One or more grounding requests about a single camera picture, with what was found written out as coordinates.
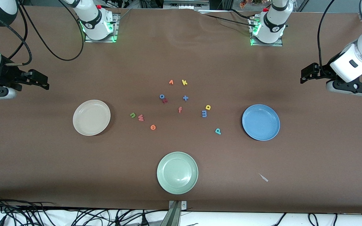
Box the beige brown plate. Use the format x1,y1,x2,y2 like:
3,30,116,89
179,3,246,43
73,100,111,136

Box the black cable with metal connector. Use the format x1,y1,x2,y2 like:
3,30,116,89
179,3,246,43
0,13,33,66

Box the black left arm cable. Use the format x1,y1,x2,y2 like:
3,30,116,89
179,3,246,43
317,0,336,72

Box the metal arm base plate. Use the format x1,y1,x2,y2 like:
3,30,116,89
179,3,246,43
85,13,120,43
250,17,283,47

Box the blue plate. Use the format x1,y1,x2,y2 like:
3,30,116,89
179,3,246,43
242,104,281,141

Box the grey metal frame rail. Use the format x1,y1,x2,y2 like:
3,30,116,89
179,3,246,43
163,0,210,10

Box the black right arm cable loop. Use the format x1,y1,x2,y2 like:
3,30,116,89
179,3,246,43
18,0,85,62

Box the metal camera stand bracket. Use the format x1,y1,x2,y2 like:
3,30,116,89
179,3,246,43
161,200,188,226

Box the black base power cables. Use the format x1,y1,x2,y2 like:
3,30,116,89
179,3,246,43
200,9,257,29

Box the tangled black cable bundle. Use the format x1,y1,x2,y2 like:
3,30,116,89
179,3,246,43
0,193,169,226

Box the pale green plate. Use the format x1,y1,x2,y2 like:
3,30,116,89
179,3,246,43
156,152,199,195

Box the brown table cover sheet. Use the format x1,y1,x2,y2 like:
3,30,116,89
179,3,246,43
0,6,362,214

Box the orange dried flowers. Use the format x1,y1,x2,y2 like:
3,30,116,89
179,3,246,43
239,0,265,8

